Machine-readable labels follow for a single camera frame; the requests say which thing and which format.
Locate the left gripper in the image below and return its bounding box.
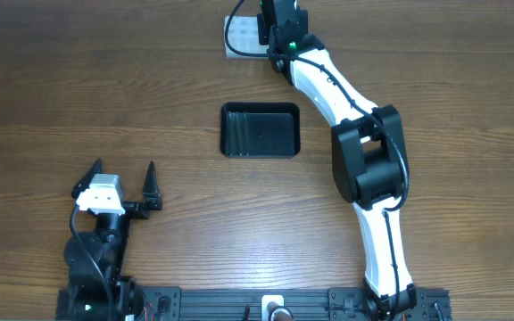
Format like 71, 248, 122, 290
70, 158, 164, 220

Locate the clear test tube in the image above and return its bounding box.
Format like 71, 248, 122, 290
241, 111, 250, 157

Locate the black tray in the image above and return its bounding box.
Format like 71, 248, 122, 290
220, 102, 302, 160

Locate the white test tube rack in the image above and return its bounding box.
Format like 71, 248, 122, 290
224, 15, 269, 60

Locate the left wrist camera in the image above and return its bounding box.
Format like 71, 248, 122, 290
75, 173, 126, 217

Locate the mounting rail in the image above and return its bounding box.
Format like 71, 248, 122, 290
55, 286, 453, 321

